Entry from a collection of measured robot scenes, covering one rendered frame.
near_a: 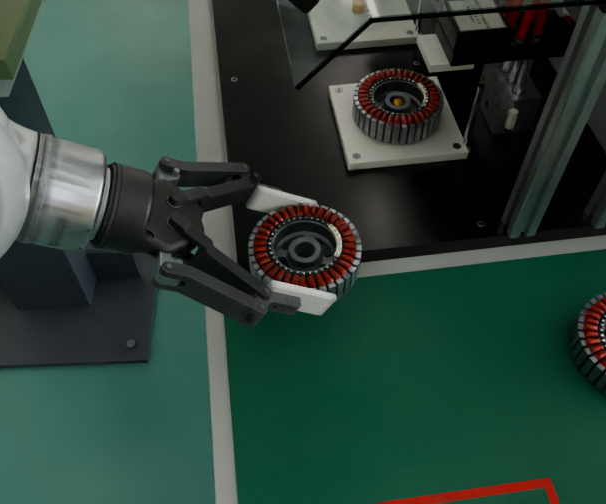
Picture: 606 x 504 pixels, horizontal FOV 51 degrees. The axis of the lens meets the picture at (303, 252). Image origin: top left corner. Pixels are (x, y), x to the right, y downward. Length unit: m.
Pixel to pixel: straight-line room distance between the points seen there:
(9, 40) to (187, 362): 0.81
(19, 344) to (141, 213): 1.13
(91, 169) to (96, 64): 1.83
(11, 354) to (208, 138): 0.92
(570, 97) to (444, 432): 0.32
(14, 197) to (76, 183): 0.18
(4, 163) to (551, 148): 0.49
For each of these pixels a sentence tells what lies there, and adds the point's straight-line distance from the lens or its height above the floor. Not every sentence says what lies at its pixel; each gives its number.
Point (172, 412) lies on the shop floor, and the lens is 1.47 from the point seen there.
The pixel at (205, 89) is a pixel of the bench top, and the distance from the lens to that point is 0.95.
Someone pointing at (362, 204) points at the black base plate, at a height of 0.77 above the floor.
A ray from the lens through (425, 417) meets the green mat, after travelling 0.64.
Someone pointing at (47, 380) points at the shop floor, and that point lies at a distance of 1.59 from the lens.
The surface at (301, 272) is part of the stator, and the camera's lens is 0.61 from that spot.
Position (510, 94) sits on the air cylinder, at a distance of 0.85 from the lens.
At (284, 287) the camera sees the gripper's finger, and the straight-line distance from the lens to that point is 0.57.
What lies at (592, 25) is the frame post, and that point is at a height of 1.03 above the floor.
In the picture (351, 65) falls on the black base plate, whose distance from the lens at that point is 0.94.
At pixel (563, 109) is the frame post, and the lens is 0.63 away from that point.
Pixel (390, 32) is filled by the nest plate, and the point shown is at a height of 0.78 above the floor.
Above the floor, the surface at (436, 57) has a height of 0.88.
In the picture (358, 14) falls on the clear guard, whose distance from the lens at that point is 0.51.
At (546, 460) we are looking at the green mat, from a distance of 0.65.
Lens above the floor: 1.33
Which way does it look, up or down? 53 degrees down
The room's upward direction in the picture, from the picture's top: straight up
